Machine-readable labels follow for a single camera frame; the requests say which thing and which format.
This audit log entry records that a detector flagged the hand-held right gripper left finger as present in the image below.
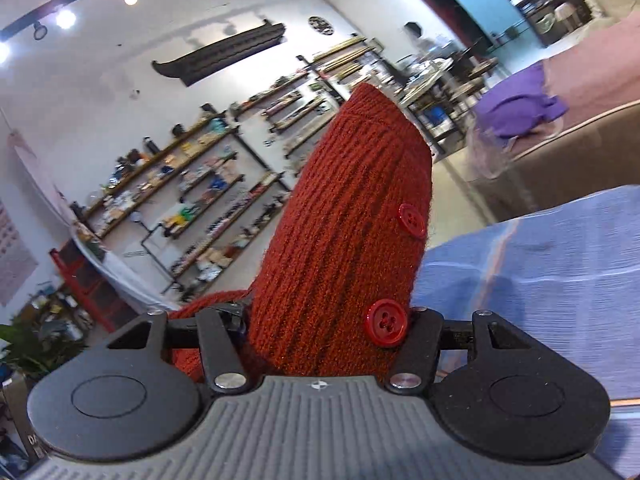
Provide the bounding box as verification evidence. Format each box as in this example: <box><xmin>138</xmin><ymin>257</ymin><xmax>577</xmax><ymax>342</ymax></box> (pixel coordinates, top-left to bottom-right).
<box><xmin>106</xmin><ymin>302</ymin><xmax>252</xmax><ymax>395</ymax></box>

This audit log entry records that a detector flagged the purple blanket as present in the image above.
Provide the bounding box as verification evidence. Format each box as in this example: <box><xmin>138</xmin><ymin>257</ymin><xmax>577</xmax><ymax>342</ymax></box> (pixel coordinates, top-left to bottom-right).
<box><xmin>472</xmin><ymin>62</ymin><xmax>571</xmax><ymax>141</ymax></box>

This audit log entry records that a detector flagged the clear plastic bag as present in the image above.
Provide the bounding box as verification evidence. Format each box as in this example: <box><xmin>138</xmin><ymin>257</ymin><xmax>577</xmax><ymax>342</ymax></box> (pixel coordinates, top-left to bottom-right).
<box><xmin>467</xmin><ymin>127</ymin><xmax>518</xmax><ymax>183</ymax></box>

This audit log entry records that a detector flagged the black ceiling light track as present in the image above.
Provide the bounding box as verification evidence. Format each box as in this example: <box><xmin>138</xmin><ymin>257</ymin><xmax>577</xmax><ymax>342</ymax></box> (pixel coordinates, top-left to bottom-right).
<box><xmin>0</xmin><ymin>0</ymin><xmax>211</xmax><ymax>43</ymax></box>

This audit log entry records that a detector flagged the white tablecloth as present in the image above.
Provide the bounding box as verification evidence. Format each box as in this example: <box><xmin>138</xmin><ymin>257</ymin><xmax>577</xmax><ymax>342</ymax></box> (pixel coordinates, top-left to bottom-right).
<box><xmin>70</xmin><ymin>222</ymin><xmax>183</xmax><ymax>313</ymax></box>

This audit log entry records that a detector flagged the potted green plant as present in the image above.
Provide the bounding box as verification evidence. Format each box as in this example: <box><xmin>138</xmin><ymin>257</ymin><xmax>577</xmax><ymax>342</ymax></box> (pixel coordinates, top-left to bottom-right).
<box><xmin>0</xmin><ymin>317</ymin><xmax>88</xmax><ymax>383</ymax></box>

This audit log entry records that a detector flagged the red knit sweater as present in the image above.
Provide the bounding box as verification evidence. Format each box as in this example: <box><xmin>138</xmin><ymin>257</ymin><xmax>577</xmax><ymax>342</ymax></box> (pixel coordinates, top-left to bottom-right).
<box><xmin>167</xmin><ymin>81</ymin><xmax>435</xmax><ymax>386</ymax></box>

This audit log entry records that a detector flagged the round black wall ornament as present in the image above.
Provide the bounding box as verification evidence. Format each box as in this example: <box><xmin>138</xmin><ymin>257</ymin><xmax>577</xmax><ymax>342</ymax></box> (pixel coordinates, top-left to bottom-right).
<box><xmin>306</xmin><ymin>15</ymin><xmax>335</xmax><ymax>37</ymax></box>

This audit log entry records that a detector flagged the black roof shaped wall ornament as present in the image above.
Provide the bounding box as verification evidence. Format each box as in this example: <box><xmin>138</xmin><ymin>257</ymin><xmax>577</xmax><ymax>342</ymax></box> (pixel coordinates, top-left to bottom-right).
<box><xmin>151</xmin><ymin>19</ymin><xmax>287</xmax><ymax>86</ymax></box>

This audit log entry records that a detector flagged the mauve bed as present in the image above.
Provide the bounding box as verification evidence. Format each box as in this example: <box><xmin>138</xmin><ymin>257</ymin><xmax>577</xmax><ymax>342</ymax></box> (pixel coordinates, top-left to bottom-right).
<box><xmin>435</xmin><ymin>10</ymin><xmax>640</xmax><ymax>223</ymax></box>

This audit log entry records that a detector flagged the pink wall poster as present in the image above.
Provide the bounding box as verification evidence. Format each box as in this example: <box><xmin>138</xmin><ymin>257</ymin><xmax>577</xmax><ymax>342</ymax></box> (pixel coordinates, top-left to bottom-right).
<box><xmin>0</xmin><ymin>197</ymin><xmax>40</xmax><ymax>307</ymax></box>

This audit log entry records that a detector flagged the dark wooden cabinet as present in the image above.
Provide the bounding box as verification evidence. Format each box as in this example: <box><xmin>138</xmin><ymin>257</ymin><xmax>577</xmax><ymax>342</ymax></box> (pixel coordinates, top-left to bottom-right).
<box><xmin>515</xmin><ymin>0</ymin><xmax>593</xmax><ymax>48</ymax></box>

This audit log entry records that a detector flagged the stool with white cover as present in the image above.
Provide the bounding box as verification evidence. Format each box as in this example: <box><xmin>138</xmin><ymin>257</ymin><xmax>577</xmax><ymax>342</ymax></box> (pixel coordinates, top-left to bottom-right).
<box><xmin>554</xmin><ymin>2</ymin><xmax>581</xmax><ymax>31</ymax></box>

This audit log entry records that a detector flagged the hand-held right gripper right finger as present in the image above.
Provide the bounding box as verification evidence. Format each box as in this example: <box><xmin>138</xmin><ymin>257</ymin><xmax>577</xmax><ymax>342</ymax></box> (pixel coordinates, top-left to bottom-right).
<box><xmin>385</xmin><ymin>305</ymin><xmax>553</xmax><ymax>395</ymax></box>

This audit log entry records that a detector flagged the cluttered work table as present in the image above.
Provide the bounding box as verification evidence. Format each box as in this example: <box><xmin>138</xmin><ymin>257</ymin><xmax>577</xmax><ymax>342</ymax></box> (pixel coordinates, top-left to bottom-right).
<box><xmin>400</xmin><ymin>55</ymin><xmax>501</xmax><ymax>141</ymax></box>

